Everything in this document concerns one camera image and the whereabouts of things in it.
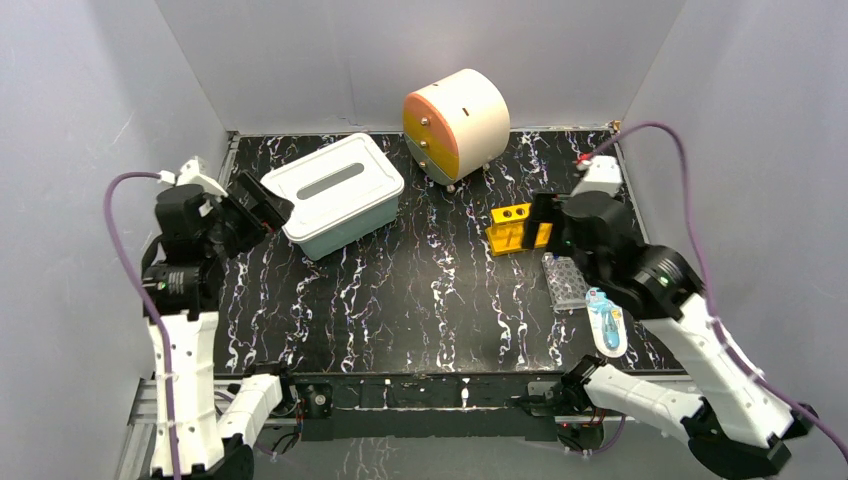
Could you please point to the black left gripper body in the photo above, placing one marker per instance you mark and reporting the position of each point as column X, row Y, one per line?
column 245, row 211

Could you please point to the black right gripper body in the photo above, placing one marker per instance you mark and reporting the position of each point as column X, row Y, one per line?
column 591, row 267

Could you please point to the white bin lid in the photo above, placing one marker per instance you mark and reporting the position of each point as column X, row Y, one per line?
column 334, row 184

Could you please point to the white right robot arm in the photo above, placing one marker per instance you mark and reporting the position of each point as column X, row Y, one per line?
column 732, row 426

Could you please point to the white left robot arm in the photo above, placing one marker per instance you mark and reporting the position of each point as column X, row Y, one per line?
column 194, row 440

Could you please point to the yellow test tube rack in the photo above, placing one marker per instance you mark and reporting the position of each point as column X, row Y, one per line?
column 505, row 235

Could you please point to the teal plastic bin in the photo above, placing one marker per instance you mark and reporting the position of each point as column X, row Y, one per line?
column 316, row 245

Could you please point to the clear acrylic tube rack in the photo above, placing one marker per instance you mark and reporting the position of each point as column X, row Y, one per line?
column 566, row 285

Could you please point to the blue correction tape package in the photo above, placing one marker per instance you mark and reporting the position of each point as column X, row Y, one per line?
column 607, row 324

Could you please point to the round drawer cabinet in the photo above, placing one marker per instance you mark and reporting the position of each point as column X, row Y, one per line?
column 455, row 126

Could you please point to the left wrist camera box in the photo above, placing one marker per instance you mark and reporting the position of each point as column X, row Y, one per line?
column 193, row 172

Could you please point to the aluminium table frame rail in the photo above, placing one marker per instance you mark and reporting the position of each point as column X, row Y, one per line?
column 422, row 393

